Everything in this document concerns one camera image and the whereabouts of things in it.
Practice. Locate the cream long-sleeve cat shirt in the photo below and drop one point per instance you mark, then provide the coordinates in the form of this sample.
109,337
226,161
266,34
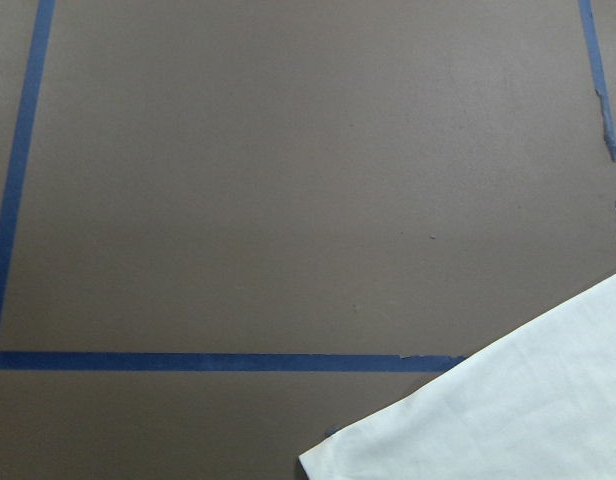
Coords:
539,403

